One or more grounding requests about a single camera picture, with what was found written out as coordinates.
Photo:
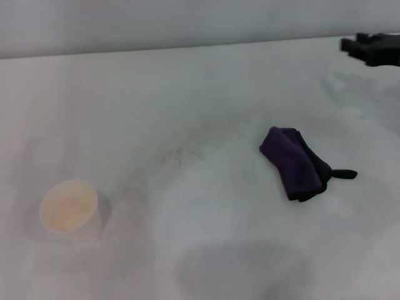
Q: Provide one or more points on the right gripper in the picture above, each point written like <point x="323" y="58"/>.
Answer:
<point x="382" y="50"/>

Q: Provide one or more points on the purple black rag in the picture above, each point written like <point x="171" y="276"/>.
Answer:
<point x="290" y="159"/>

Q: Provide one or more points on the white paper cup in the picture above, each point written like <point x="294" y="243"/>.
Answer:
<point x="67" y="207"/>

